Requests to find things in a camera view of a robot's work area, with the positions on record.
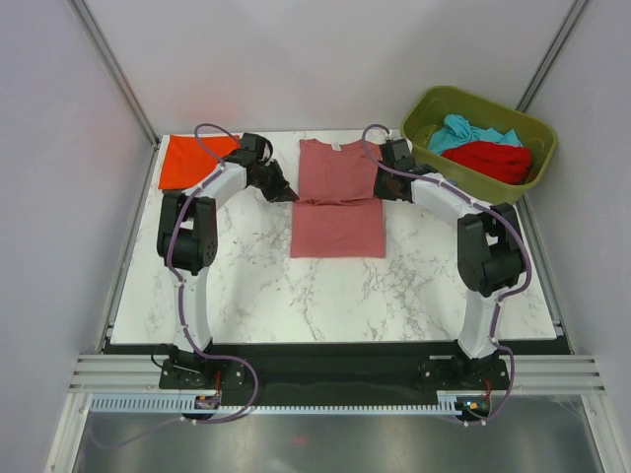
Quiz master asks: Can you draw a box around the pink t-shirt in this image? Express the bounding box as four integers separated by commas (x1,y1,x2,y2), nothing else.
290,139,386,258

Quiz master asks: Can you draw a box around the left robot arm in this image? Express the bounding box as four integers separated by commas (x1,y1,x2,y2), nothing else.
157,133,298,387

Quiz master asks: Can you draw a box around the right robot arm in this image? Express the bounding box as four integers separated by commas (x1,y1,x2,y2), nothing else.
374,139,532,388

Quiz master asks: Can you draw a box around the folded orange t-shirt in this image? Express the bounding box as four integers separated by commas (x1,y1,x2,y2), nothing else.
158,135,219,190

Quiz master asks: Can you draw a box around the turquoise t-shirt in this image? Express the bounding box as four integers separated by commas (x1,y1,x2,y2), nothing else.
428,114,523,155

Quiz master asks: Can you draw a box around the olive green plastic basket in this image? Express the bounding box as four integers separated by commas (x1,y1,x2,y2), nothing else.
401,86,557,204

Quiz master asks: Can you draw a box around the red t-shirt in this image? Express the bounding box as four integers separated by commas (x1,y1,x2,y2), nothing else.
442,141,531,185

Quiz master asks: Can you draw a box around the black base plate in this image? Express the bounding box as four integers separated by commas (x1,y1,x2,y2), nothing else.
103,337,573,408

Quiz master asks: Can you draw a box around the white slotted cable duct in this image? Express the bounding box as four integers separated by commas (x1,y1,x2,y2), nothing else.
90,391,491,415

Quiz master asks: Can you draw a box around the left aluminium frame post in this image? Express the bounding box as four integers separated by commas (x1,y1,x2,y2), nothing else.
67,0,160,146

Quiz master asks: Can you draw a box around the aluminium frame post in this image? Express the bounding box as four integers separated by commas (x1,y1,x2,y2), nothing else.
516,0,592,113
67,0,160,146

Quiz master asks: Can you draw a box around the right aluminium frame post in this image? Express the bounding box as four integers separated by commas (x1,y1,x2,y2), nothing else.
516,0,592,113

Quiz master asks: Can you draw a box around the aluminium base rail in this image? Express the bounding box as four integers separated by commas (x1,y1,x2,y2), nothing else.
70,355,605,395

